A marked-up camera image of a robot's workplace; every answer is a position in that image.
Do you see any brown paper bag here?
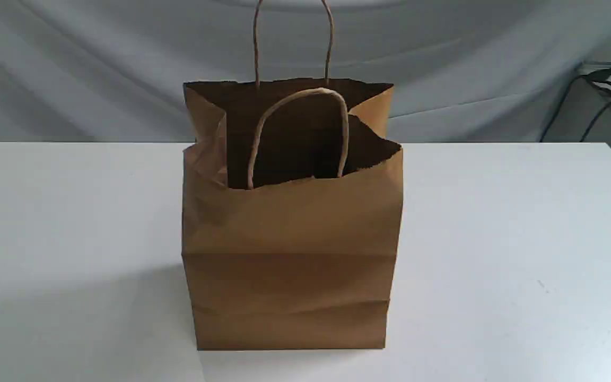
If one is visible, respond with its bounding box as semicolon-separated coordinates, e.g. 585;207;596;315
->
180;2;404;351

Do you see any white fabric backdrop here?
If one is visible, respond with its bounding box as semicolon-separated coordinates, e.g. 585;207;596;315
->
0;1;611;142

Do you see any black cable bundle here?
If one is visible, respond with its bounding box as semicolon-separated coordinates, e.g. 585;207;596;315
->
539;65;611;143

